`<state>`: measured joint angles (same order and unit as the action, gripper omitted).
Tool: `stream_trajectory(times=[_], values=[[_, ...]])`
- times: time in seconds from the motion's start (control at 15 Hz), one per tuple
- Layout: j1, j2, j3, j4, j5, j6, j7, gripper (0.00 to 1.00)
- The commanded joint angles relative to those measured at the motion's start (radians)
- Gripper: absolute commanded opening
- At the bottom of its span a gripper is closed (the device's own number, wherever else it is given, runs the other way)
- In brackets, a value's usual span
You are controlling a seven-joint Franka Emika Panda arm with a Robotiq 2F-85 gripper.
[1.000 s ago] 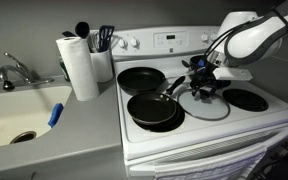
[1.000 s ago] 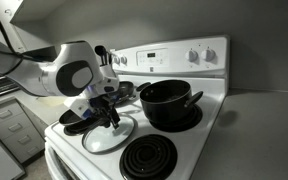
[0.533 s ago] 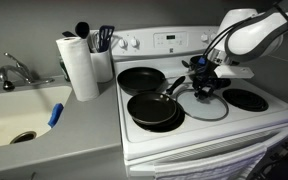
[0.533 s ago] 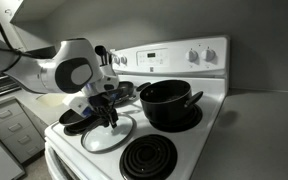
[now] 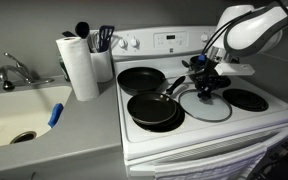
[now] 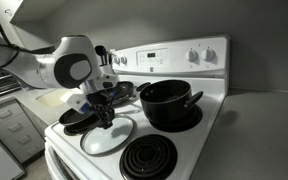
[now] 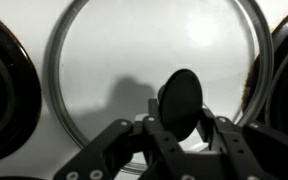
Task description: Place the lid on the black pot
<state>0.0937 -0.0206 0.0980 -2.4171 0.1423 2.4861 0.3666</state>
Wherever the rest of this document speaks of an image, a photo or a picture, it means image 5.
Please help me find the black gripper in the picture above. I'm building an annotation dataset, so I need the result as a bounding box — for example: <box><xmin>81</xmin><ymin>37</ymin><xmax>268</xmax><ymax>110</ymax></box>
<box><xmin>193</xmin><ymin>73</ymin><xmax>226</xmax><ymax>101</ymax></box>

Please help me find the glass lid with black knob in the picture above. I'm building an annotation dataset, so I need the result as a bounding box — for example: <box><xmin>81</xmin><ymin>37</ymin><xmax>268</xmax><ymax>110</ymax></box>
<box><xmin>178</xmin><ymin>88</ymin><xmax>233</xmax><ymax>123</ymax></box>

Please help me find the black pot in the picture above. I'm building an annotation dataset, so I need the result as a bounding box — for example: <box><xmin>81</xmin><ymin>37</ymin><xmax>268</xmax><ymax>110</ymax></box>
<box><xmin>181</xmin><ymin>54</ymin><xmax>232</xmax><ymax>86</ymax></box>

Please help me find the exposed black coil burner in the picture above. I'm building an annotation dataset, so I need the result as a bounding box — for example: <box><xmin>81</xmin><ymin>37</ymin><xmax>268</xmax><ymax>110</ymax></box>
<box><xmin>221</xmin><ymin>87</ymin><xmax>270</xmax><ymax>113</ymax></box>

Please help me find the white electric stove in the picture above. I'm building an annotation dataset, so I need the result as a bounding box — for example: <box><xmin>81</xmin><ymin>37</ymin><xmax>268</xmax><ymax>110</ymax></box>
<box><xmin>110</xmin><ymin>25</ymin><xmax>288</xmax><ymax>180</ymax></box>

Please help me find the black burner under small pan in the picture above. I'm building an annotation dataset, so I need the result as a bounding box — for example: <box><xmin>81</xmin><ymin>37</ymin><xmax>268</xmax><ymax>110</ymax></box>
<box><xmin>131</xmin><ymin>99</ymin><xmax>186</xmax><ymax>134</ymax></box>

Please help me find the white stove knob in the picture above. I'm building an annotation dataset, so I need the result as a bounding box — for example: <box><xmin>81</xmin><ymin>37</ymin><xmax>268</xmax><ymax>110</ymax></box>
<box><xmin>118</xmin><ymin>38</ymin><xmax>129</xmax><ymax>49</ymax></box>
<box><xmin>200</xmin><ymin>32</ymin><xmax>210</xmax><ymax>43</ymax></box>
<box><xmin>130</xmin><ymin>37</ymin><xmax>141</xmax><ymax>48</ymax></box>

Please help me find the small black frying pan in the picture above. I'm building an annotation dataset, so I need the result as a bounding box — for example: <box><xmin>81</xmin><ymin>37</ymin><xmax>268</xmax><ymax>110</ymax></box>
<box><xmin>126</xmin><ymin>75</ymin><xmax>187</xmax><ymax>127</ymax></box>

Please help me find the large black frying pan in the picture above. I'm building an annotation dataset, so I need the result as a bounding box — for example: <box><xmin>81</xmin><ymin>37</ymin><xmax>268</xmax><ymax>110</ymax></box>
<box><xmin>116</xmin><ymin>66</ymin><xmax>208</xmax><ymax>97</ymax></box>

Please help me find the white dish towel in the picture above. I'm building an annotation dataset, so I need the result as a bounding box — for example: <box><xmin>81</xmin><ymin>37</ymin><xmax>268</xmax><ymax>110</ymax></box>
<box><xmin>153</xmin><ymin>142</ymin><xmax>269</xmax><ymax>180</ymax></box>

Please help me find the white utensil holder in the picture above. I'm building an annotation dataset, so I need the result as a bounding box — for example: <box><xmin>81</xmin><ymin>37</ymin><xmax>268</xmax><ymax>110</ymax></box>
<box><xmin>89</xmin><ymin>47</ymin><xmax>115</xmax><ymax>84</ymax></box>

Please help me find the blue slotted spatula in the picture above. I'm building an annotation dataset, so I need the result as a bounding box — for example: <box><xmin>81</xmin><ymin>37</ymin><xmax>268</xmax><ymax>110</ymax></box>
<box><xmin>98</xmin><ymin>24</ymin><xmax>116</xmax><ymax>53</ymax></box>

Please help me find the metal whisk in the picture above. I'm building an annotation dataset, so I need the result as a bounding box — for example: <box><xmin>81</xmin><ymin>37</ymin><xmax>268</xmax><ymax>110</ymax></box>
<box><xmin>89</xmin><ymin>30</ymin><xmax>101</xmax><ymax>53</ymax></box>

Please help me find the white paper towel roll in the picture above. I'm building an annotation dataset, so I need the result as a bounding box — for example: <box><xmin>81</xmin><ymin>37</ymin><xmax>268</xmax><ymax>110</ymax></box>
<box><xmin>55</xmin><ymin>36</ymin><xmax>101</xmax><ymax>103</ymax></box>

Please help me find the black ladle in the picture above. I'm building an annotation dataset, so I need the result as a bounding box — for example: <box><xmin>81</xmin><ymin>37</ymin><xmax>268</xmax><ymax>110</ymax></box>
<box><xmin>74</xmin><ymin>21</ymin><xmax>95</xmax><ymax>54</ymax></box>

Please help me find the black flat utensil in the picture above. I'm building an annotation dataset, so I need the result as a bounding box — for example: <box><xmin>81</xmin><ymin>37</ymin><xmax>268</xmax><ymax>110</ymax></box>
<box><xmin>61</xmin><ymin>30</ymin><xmax>77</xmax><ymax>38</ymax></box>

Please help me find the metal sink drain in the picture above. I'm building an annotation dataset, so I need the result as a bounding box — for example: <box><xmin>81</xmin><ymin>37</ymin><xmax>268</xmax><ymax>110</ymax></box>
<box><xmin>9</xmin><ymin>130</ymin><xmax>38</xmax><ymax>145</ymax></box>

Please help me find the chrome sink faucet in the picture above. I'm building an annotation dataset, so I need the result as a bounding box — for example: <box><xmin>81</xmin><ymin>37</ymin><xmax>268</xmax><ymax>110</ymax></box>
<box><xmin>0</xmin><ymin>51</ymin><xmax>56</xmax><ymax>86</ymax></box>

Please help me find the cream kitchen sink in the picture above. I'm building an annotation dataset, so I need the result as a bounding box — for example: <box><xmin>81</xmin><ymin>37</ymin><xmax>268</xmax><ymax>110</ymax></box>
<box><xmin>0</xmin><ymin>84</ymin><xmax>74</xmax><ymax>150</ymax></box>

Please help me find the black faucet side sprayer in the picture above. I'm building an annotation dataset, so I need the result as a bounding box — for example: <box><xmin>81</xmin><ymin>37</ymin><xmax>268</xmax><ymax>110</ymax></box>
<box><xmin>2</xmin><ymin>79</ymin><xmax>16</xmax><ymax>92</ymax></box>

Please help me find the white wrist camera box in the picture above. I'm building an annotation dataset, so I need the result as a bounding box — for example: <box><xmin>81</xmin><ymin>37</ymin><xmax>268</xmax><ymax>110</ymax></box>
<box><xmin>213</xmin><ymin>62</ymin><xmax>256</xmax><ymax>77</ymax></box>

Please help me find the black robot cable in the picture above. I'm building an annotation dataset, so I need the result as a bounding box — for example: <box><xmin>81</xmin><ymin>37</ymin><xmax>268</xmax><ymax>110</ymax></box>
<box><xmin>197</xmin><ymin>0</ymin><xmax>288</xmax><ymax>63</ymax></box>

